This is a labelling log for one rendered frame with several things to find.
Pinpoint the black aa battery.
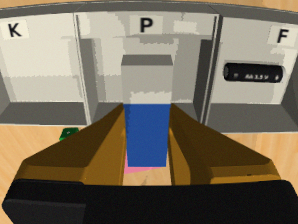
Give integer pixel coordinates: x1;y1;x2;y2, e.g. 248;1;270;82
223;63;286;83

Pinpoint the green die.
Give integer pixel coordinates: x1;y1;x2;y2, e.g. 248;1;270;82
59;127;79;140

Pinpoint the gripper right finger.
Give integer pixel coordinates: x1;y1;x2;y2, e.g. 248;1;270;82
167;103;282;185

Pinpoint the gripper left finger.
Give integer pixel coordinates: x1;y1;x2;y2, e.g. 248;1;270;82
12;103;127;185

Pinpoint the grey open bin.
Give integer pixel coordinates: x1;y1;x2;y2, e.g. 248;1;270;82
0;0;298;134

